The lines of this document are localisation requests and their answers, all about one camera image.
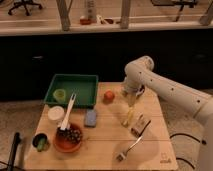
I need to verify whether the red-orange apple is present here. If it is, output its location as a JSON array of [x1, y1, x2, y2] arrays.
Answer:
[[104, 90, 115, 103]]

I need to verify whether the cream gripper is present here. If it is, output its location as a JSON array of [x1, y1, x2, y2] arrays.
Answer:
[[123, 79, 142, 107]]

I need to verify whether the light green cup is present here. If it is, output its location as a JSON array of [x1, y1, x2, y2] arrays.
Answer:
[[53, 89, 66, 103]]

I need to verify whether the yellow banana piece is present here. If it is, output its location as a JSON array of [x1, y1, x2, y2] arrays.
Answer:
[[122, 107, 134, 127]]

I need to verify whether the blue-grey sponge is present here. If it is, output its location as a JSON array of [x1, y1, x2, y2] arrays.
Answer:
[[84, 110, 97, 127]]

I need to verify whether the green plastic tray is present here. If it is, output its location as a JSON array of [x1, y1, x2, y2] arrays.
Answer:
[[44, 74, 98, 108]]

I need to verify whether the black office chair base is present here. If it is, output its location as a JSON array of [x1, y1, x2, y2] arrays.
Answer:
[[8, 0, 43, 16]]

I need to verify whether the red object on shelf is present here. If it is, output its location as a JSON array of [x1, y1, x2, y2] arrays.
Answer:
[[79, 16, 92, 25]]

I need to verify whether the black stand left edge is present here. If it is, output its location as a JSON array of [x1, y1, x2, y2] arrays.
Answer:
[[7, 132, 21, 171]]

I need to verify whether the dark mug with green item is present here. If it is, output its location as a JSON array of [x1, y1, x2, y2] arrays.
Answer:
[[32, 133, 49, 152]]

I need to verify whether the dark bowl with cloth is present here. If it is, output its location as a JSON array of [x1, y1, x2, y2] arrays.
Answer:
[[136, 85, 145, 98]]

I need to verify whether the wooden shelf rail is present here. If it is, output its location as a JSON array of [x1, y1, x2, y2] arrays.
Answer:
[[0, 21, 213, 36]]

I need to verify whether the silver fork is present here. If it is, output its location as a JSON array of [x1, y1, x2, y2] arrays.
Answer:
[[116, 136, 142, 162]]

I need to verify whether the orange bowl with grapes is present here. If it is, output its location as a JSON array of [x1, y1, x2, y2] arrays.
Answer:
[[53, 123, 83, 153]]

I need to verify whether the black cable on floor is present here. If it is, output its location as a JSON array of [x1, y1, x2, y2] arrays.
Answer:
[[169, 132, 205, 171]]

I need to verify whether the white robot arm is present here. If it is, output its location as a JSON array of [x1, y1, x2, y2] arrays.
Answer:
[[123, 56, 213, 171]]

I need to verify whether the white round lid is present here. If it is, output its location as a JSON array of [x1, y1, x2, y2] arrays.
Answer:
[[48, 106, 64, 121]]

